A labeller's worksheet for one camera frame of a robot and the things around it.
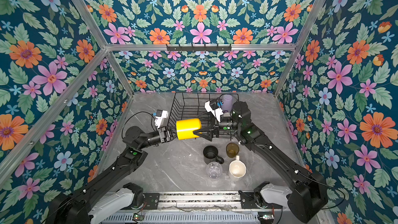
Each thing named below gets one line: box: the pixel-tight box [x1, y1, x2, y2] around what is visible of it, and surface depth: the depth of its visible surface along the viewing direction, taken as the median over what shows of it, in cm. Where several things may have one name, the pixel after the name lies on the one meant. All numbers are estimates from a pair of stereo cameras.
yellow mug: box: [176, 118, 202, 140], surface depth 61 cm
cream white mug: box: [229, 155, 247, 178], surface depth 78 cm
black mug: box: [203, 145, 225, 165], surface depth 84 cm
